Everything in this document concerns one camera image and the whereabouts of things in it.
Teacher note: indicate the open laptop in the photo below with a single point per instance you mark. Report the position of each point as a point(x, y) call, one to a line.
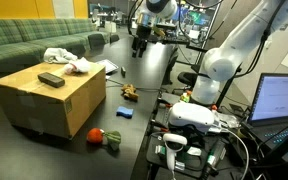
point(268, 118)

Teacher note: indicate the white towel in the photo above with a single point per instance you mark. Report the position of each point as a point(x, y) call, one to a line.
point(58, 56)

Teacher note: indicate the brown cardboard box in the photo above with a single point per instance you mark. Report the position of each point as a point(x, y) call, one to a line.
point(29, 103)

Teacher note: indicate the dark grey rectangular block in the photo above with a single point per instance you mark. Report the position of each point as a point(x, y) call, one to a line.
point(51, 80)

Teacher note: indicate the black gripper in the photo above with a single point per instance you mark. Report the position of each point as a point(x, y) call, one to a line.
point(143, 34)

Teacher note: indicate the white VR headset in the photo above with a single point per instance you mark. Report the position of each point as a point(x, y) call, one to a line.
point(182, 114)

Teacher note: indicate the blue sponge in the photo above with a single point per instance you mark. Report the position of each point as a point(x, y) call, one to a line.
point(124, 112)

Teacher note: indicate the white tablet on table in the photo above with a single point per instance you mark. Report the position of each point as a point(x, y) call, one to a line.
point(109, 66)

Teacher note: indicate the small dark marker block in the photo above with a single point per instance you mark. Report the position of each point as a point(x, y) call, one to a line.
point(123, 71)

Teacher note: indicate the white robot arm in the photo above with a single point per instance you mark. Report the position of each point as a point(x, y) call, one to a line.
point(218, 64)

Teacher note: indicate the green plaid sofa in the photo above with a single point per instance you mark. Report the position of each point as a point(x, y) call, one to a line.
point(23, 42)

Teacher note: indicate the red radish plush toy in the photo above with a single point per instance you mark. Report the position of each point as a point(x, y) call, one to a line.
point(96, 135)

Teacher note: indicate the white VR controller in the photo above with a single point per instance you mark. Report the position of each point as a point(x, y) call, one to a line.
point(174, 143)

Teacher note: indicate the white plush toy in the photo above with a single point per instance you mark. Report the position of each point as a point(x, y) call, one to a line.
point(80, 65)

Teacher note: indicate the brown plush moose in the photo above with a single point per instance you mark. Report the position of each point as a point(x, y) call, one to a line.
point(129, 92)

